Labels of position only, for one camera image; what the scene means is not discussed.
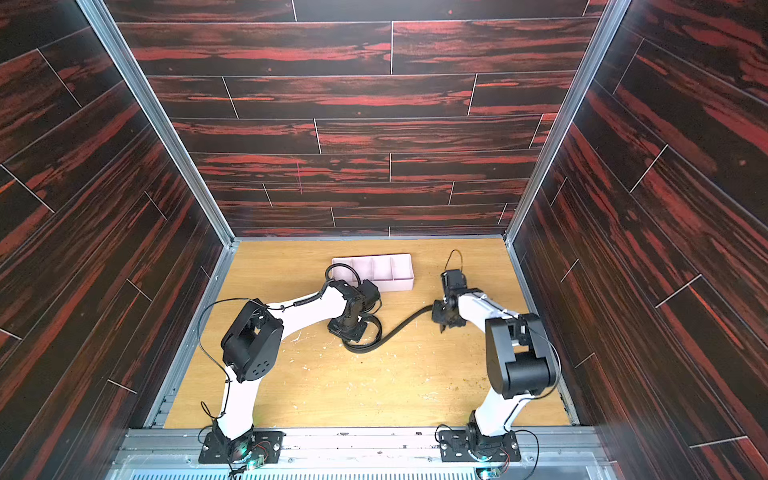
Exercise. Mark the black leather belt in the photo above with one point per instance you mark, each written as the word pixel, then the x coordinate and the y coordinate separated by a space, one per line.
pixel 380 339

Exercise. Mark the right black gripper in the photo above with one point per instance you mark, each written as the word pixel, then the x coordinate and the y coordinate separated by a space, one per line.
pixel 447 315

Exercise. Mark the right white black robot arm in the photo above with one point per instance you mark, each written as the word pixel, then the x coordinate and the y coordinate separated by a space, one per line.
pixel 521 362

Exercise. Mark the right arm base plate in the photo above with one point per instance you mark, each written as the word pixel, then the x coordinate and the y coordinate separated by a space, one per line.
pixel 468 445

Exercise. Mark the pink divided storage box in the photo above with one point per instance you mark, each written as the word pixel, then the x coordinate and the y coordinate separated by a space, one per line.
pixel 389 272

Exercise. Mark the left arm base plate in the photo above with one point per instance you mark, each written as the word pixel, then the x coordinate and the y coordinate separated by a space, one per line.
pixel 254 448

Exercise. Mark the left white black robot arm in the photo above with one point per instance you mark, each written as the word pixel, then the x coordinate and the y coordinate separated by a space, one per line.
pixel 252 343

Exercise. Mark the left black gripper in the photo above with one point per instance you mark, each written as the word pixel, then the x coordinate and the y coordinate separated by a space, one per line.
pixel 352 338

